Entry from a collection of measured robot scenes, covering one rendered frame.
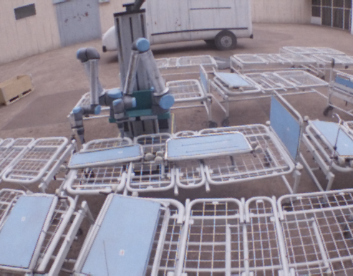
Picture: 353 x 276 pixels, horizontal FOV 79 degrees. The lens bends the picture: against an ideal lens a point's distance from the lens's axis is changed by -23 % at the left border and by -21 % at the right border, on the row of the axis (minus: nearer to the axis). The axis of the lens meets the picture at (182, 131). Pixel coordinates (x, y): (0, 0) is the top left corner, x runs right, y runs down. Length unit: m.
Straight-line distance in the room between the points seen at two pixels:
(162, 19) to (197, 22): 1.21
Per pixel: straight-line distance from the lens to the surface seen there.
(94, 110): 2.56
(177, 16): 9.19
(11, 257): 1.86
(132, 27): 2.85
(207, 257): 2.16
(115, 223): 1.71
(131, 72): 2.57
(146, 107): 2.95
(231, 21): 9.66
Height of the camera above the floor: 1.77
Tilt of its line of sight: 27 degrees down
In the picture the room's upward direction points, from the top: 5 degrees counter-clockwise
